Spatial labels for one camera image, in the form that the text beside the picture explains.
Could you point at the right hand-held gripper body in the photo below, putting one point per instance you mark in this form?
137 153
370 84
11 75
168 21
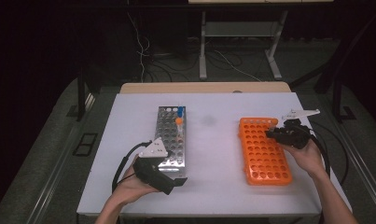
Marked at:
296 135

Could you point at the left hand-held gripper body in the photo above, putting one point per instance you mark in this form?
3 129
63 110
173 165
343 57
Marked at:
150 174

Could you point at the metal test tube rack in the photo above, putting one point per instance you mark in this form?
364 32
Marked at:
167 130

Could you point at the orange test tube rack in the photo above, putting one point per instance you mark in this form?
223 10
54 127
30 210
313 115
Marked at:
260 161

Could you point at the person's left hand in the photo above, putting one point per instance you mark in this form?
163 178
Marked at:
129 186

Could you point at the person's right hand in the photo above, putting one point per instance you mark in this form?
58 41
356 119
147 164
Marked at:
310 161

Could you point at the white table board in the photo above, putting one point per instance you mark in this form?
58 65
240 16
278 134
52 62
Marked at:
213 186

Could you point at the black metal stand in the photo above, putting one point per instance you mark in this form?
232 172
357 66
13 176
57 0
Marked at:
337 96
80 93

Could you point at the wooden table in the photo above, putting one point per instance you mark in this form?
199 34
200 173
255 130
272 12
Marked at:
204 87

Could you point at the grey metal stand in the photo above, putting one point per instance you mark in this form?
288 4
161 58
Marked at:
238 29

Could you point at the black floor socket frame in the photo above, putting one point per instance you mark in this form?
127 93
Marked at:
85 144

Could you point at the aluminium floor rail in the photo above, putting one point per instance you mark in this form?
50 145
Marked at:
56 161
366 174

